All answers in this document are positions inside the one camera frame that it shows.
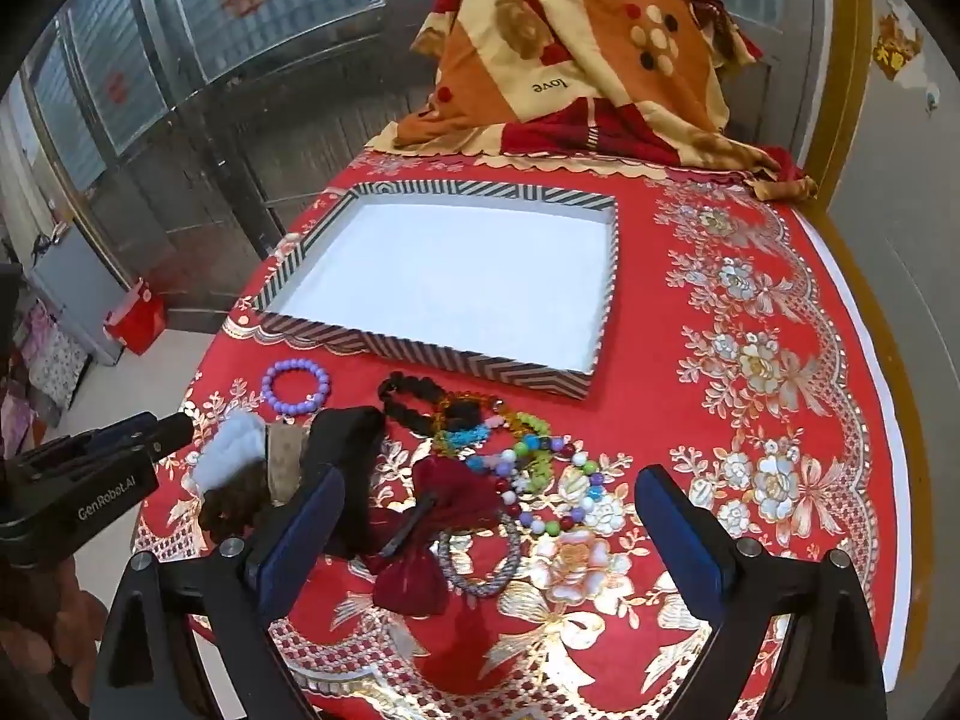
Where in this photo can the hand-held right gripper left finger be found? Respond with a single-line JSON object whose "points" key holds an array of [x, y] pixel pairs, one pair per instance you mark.
{"points": [[300, 532]]}

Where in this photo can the small red window decoration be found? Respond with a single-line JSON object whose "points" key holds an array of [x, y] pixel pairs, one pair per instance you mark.
{"points": [[116, 86]]}

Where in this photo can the yellow door frame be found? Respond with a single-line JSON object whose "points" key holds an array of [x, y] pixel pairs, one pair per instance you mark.
{"points": [[836, 90]]}

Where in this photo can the orange red printed blanket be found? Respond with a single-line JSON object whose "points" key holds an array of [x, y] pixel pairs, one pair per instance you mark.
{"points": [[570, 52]]}

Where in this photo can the red floral tablecloth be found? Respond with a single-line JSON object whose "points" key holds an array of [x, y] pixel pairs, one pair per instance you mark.
{"points": [[645, 405]]}

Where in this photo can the large black scrunchie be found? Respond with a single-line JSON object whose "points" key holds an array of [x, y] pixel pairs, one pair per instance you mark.
{"points": [[352, 435]]}

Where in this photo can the striped shallow cardboard box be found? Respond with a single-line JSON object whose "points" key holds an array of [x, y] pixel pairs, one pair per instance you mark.
{"points": [[465, 277]]}

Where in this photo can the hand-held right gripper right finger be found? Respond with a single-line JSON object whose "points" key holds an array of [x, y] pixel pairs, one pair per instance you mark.
{"points": [[675, 532]]}

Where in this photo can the leopard print scrunchie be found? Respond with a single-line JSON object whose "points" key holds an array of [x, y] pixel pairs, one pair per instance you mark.
{"points": [[232, 502]]}

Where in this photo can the red gold wall decoration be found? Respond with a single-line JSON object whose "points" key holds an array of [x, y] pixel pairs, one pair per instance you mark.
{"points": [[896, 45]]}

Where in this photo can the floral cloth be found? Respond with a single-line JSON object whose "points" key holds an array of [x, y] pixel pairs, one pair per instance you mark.
{"points": [[56, 356]]}

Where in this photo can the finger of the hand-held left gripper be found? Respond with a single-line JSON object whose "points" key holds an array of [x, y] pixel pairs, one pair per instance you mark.
{"points": [[171, 433], [127, 426]]}

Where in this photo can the person's left hand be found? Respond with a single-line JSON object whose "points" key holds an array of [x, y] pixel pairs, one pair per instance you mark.
{"points": [[64, 615]]}

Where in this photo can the light blue fluffy scrunchie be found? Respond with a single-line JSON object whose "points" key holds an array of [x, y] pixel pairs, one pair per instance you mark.
{"points": [[225, 450]]}

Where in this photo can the red bow hair clip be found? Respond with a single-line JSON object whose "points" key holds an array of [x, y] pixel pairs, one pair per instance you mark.
{"points": [[450, 495]]}

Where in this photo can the grey cabinet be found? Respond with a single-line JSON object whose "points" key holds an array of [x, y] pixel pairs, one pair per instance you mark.
{"points": [[75, 285]]}

